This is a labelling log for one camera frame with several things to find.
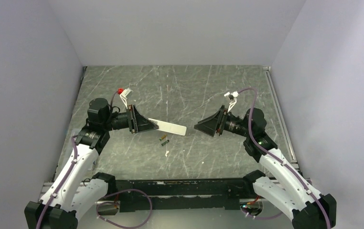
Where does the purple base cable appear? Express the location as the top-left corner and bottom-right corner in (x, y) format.
(241, 202), (293, 220)
(96, 189), (152, 229)

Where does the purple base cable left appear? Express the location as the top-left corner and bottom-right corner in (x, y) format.
(96, 189), (152, 229)

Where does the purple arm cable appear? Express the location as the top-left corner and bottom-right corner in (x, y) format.
(237, 87), (332, 229)
(35, 135), (79, 229)

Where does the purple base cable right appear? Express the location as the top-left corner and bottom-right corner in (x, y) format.
(241, 202), (293, 220)

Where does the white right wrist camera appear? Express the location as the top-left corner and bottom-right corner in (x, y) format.
(224, 91), (239, 113)

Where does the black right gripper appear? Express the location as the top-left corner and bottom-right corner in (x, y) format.
(194, 105), (252, 138)

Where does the white remote control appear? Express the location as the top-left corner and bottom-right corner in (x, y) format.
(148, 118), (187, 136)

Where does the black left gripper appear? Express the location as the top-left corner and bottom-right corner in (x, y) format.
(103, 104), (158, 133)

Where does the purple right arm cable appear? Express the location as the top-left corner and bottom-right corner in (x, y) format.
(237, 87), (332, 229)

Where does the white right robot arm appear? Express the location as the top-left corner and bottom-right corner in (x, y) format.
(194, 106), (337, 229)

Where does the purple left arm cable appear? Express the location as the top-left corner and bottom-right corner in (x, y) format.
(35, 135), (79, 229)

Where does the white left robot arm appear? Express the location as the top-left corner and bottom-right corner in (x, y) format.
(24, 98), (159, 229)

